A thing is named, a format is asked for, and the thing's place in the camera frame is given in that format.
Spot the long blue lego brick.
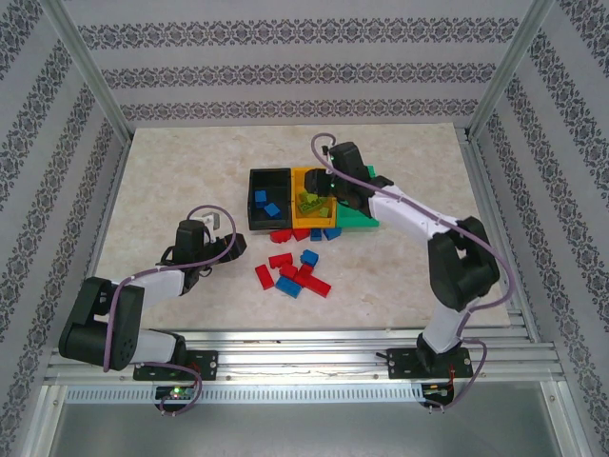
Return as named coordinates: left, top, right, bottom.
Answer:
left=275, top=276, right=304, bottom=300

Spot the long red lego brick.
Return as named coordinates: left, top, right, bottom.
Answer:
left=297, top=274, right=333, bottom=299

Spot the yellow plastic bin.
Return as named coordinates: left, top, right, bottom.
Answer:
left=290, top=166, right=340, bottom=229

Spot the black plastic bin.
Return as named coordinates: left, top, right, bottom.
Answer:
left=246, top=167, right=294, bottom=232

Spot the green plastic bin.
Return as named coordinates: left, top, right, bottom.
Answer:
left=335, top=164, right=383, bottom=229

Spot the grey metal shelf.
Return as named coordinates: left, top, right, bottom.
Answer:
left=35, top=383, right=580, bottom=457

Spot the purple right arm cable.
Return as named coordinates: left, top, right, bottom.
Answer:
left=309, top=132, right=518, bottom=415

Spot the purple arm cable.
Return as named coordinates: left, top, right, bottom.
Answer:
left=102, top=204, right=238, bottom=418
left=309, top=132, right=518, bottom=415

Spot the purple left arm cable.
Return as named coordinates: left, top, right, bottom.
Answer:
left=102, top=204, right=238, bottom=418

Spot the aluminium side rail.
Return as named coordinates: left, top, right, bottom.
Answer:
left=66, top=135, right=134, bottom=347
left=459, top=126, right=543, bottom=344

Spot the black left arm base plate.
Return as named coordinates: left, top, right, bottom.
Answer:
left=132, top=350, right=220, bottom=382

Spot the aluminium front rail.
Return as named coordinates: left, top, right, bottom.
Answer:
left=45, top=328, right=565, bottom=382

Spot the slotted grey cable duct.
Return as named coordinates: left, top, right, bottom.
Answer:
left=64, top=384, right=425, bottom=405

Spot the aluminium frame post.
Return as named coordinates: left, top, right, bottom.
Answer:
left=465, top=0, right=558, bottom=142
left=40, top=0, right=134, bottom=144

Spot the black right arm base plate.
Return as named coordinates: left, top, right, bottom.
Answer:
left=385, top=347, right=475, bottom=381

